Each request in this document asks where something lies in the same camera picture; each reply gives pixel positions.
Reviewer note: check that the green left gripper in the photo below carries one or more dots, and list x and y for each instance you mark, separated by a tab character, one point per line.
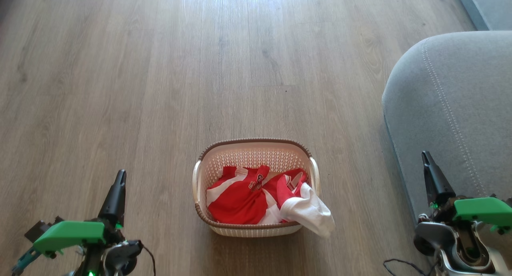
70	232

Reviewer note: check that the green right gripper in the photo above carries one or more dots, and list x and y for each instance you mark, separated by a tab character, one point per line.
484	211

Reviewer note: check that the red white sports jersey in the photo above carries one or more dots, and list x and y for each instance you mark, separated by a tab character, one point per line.
238	200

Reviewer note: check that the white and red garment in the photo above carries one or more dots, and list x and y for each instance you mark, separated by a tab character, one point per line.
310	212

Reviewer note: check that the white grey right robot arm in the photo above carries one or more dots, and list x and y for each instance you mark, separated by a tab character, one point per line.
444	236

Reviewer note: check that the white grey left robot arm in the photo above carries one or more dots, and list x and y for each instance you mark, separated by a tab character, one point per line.
120	256

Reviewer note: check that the grey fabric sofa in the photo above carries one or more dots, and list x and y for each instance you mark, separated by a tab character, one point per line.
456	92

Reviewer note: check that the cream plastic laundry basket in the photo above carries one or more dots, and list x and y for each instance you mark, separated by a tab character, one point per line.
252	156

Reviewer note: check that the grey-blue furniture panel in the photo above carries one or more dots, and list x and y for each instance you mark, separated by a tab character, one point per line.
490	6

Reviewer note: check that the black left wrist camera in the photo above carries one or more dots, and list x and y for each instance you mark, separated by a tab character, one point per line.
38	230

